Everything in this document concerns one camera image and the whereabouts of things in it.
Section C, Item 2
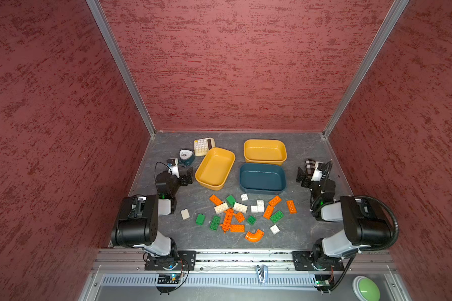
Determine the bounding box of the orange 2x3 lego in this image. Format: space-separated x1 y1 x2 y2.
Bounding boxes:
209 194 223 206
286 200 297 214
263 205 274 219
268 196 282 207

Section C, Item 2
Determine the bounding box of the white small lego brick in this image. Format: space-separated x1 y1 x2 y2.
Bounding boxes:
180 209 190 220

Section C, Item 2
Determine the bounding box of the green small lego brick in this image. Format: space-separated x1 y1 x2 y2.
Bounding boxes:
195 213 205 226

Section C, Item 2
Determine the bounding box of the white 2x4 lego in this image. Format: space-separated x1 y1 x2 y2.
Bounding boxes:
214 203 229 214
233 203 248 214

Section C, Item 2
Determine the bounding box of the green cube lego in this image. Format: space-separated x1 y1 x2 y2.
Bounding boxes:
226 194 236 208

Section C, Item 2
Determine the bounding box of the green 2x4 lego plate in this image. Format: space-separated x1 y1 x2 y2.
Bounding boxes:
209 215 221 231

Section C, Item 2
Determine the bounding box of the orange long lego chassis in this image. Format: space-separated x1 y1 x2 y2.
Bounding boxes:
220 208 234 233

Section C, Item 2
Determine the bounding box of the small orange lego brick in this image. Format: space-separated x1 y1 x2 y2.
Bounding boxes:
234 212 245 223

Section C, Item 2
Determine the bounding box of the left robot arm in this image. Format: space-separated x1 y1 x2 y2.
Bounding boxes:
110 167 193 266

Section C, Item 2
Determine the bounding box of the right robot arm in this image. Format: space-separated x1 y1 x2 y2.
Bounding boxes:
296 164 399 270

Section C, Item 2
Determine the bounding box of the small teal alarm clock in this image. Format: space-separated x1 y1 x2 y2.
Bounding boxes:
178 149 196 167

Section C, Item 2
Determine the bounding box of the plaid checkered pouch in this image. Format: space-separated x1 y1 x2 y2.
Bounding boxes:
305 159 316 176

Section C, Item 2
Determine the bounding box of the yellow tub left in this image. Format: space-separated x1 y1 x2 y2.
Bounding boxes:
195 147 236 191

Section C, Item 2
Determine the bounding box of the yellow tub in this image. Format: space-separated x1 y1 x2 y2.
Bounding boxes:
244 139 288 166
195 147 236 191

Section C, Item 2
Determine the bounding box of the cream calculator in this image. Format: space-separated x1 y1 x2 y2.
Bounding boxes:
193 137 215 157

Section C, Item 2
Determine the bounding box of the dark teal tub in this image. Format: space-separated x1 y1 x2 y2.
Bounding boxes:
239 163 286 195

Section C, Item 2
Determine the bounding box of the yellow tub right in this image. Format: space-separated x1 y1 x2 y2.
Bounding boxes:
244 139 288 166

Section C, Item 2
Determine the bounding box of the green 2x3 lego plate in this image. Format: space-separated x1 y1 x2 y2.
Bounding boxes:
270 210 285 223

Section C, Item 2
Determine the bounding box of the white square lego lower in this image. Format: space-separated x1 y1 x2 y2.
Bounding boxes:
270 225 280 235

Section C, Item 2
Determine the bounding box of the orange flat 2x4 lego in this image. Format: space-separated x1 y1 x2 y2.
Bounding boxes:
230 224 245 233

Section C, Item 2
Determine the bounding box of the orange curved lego piece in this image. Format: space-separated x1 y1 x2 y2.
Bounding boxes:
245 229 264 243

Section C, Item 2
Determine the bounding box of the metal clip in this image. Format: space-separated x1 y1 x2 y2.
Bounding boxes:
256 265 269 285

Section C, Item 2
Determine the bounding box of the right circuit board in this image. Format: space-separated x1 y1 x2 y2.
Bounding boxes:
314 274 335 287

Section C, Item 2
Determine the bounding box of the circuit board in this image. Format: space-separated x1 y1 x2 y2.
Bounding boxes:
157 274 181 285
314 274 335 287

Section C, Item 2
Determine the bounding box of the left circuit board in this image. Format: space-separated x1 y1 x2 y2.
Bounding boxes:
157 274 181 285

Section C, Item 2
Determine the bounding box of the green push button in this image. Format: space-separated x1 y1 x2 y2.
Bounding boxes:
352 276 380 301

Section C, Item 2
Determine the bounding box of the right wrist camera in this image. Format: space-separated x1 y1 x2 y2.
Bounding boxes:
311 162 325 182

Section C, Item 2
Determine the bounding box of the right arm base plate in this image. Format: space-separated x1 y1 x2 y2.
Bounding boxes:
291 251 344 272

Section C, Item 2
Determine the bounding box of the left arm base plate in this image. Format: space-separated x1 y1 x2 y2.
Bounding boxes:
144 250 197 272

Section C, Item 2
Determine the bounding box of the aluminium front rail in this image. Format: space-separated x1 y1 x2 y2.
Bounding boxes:
92 248 398 273

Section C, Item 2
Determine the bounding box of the black corrugated cable hose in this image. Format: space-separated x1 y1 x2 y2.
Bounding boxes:
355 195 400 252

